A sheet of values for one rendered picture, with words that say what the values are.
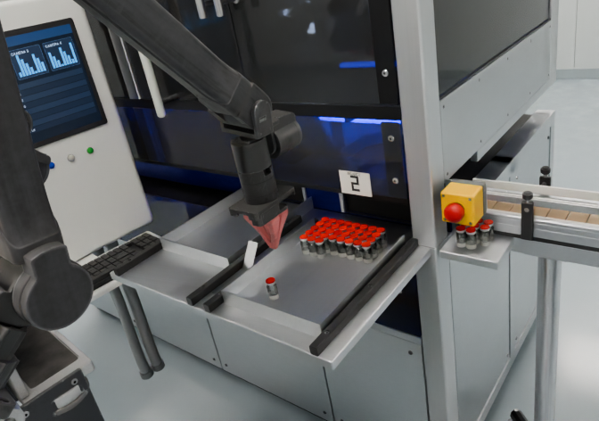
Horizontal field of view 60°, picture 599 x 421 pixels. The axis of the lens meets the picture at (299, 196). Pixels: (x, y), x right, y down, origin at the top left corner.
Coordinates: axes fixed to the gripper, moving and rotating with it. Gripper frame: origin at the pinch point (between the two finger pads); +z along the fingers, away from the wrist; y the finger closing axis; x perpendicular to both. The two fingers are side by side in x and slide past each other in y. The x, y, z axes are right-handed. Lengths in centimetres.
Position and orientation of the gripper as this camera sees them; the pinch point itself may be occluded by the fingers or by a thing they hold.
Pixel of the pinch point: (273, 243)
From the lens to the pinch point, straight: 90.3
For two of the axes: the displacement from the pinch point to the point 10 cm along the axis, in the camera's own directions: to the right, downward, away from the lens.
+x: -7.8, -1.2, 6.1
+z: 1.8, 8.9, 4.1
